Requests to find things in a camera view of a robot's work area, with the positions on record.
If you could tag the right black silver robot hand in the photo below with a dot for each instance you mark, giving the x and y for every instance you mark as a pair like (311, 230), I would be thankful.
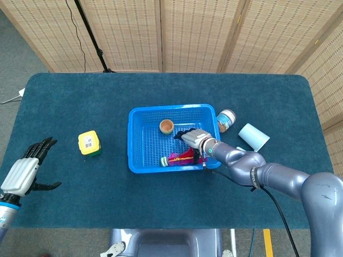
(195, 137)

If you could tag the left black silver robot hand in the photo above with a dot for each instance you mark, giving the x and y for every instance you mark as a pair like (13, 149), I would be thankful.
(21, 174)

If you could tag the colourful feather shuttlecock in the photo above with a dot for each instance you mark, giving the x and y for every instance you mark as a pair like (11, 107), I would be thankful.
(177, 159)

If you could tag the small orange stacking cups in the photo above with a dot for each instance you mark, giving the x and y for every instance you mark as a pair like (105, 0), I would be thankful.
(166, 125)

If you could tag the clear jar with blue label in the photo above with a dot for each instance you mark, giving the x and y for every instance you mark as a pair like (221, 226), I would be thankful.
(225, 120)

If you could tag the white mug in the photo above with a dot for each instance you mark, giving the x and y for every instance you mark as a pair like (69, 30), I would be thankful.
(254, 136)

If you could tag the green box with yellow lid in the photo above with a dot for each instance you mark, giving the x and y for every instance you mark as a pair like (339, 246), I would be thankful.
(88, 143)

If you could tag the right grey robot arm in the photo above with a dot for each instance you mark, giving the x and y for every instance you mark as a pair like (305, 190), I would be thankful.
(268, 174)

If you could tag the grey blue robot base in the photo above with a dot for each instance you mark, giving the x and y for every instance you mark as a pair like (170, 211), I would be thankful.
(166, 243)

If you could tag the blue plastic mesh basket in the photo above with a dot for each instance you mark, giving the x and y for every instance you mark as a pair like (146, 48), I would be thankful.
(150, 150)

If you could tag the dark blue table carpet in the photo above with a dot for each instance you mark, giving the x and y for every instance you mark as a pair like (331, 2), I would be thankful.
(80, 107)

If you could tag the bamboo folding screen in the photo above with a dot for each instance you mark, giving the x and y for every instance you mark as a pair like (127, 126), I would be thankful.
(187, 34)

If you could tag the white floor strip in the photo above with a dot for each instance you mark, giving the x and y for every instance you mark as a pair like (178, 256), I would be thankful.
(233, 241)

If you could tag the yellow floor tape strip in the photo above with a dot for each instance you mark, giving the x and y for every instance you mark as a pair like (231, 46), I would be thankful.
(268, 243)

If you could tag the black tripod stand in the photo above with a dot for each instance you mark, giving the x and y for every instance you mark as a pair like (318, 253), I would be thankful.
(92, 40)

